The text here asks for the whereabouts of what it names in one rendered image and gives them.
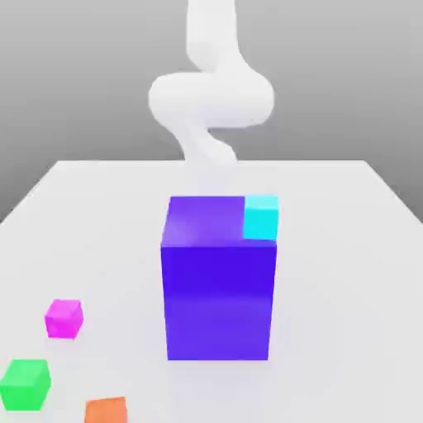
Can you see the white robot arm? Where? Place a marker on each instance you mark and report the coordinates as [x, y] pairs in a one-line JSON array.
[[211, 99]]

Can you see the small cyan cube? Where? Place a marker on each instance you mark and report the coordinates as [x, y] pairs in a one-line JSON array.
[[261, 219]]

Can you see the small magenta cube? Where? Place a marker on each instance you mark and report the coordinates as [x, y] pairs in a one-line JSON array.
[[63, 320]]

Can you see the small orange cube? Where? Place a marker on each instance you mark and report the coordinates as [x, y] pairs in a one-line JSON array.
[[105, 411]]

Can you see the small green cube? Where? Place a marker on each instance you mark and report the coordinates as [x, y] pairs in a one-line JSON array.
[[24, 385]]

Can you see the large purple box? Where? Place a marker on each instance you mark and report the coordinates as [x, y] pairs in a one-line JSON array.
[[218, 297]]

